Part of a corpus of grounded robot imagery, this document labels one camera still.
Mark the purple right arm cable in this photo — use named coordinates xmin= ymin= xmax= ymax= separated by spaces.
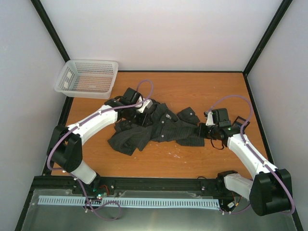
xmin=210 ymin=95 xmax=296 ymax=215

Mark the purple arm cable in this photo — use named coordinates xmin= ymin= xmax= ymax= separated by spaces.
xmin=47 ymin=79 xmax=154 ymax=220
xmin=210 ymin=95 xmax=296 ymax=215

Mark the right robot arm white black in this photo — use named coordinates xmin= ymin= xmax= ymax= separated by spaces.
xmin=199 ymin=108 xmax=295 ymax=216

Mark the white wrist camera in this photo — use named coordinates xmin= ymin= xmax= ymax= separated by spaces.
xmin=205 ymin=111 xmax=215 ymax=126
xmin=135 ymin=99 xmax=153 ymax=113

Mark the white perforated plastic basket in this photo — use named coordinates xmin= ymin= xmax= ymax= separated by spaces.
xmin=54 ymin=59 xmax=118 ymax=99

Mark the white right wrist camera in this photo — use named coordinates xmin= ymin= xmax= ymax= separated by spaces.
xmin=205 ymin=111 xmax=215 ymax=126

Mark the small black square holder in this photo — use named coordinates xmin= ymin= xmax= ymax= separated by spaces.
xmin=233 ymin=116 xmax=246 ymax=127

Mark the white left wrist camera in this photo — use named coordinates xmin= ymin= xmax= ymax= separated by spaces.
xmin=135 ymin=99 xmax=153 ymax=113

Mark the black right frame post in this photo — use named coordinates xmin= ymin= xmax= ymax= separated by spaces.
xmin=243 ymin=0 xmax=294 ymax=75

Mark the black left frame post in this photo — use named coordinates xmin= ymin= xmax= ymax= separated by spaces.
xmin=31 ymin=0 xmax=70 ymax=62

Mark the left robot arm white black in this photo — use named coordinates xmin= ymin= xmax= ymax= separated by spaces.
xmin=47 ymin=88 xmax=154 ymax=194

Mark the black frame post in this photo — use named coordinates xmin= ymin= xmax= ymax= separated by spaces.
xmin=243 ymin=0 xmax=294 ymax=75
xmin=31 ymin=0 xmax=70 ymax=62

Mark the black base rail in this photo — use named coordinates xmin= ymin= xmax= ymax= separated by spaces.
xmin=30 ymin=176 xmax=228 ymax=198

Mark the light blue slotted cable duct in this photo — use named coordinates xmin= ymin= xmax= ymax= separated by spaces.
xmin=37 ymin=195 xmax=220 ymax=210

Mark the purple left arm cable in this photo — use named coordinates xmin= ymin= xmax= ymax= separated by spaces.
xmin=47 ymin=79 xmax=154 ymax=220

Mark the dark grey pinstriped shirt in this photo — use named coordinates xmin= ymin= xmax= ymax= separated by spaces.
xmin=108 ymin=103 xmax=205 ymax=155

